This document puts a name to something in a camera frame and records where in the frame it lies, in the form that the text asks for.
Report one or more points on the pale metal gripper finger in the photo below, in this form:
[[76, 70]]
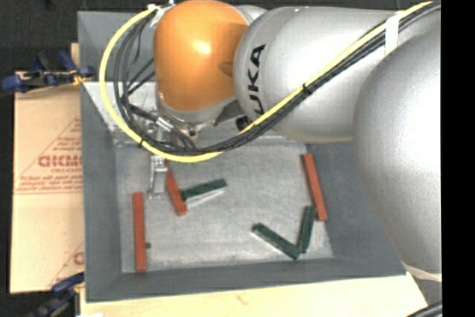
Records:
[[157, 182]]

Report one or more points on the red-brown flat block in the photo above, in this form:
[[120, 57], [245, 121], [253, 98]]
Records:
[[139, 230], [175, 193], [314, 187]]

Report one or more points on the dark green flat block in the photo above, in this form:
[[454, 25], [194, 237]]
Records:
[[203, 188], [276, 240], [307, 228]]

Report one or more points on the grey metal bin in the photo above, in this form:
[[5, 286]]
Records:
[[237, 230]]

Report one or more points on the brown cardboard board, red print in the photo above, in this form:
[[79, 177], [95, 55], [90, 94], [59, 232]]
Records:
[[44, 196]]

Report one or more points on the black cylinder on white bracket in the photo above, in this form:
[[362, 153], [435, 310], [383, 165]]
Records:
[[243, 124]]

